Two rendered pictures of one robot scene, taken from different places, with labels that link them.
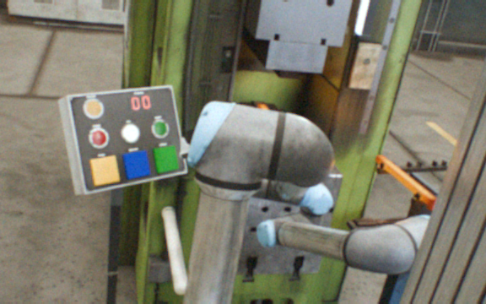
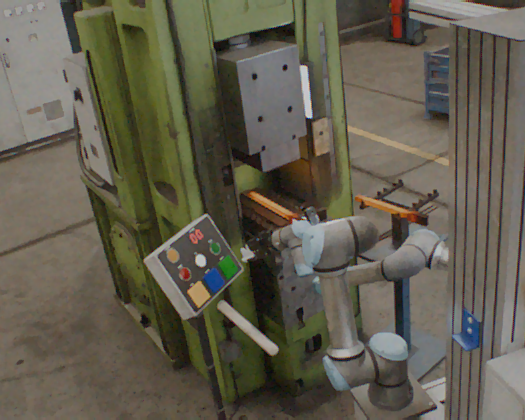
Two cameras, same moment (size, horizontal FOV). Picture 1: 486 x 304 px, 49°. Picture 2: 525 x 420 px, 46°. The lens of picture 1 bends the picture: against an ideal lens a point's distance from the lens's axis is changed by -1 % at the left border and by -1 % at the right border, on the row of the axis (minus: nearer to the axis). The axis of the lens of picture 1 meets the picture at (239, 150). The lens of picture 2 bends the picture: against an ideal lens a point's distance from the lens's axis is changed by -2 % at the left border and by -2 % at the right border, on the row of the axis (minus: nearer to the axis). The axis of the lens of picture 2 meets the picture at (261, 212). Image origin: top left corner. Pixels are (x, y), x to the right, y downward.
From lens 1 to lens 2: 1.06 m
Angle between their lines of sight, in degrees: 12
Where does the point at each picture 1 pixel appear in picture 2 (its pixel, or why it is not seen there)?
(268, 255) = (309, 301)
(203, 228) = (331, 295)
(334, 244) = (374, 272)
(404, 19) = (334, 92)
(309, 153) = (371, 233)
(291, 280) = not seen: hidden behind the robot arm
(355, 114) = (326, 172)
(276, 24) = (260, 139)
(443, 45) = not seen: hidden behind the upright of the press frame
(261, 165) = (350, 250)
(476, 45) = (346, 29)
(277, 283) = (321, 319)
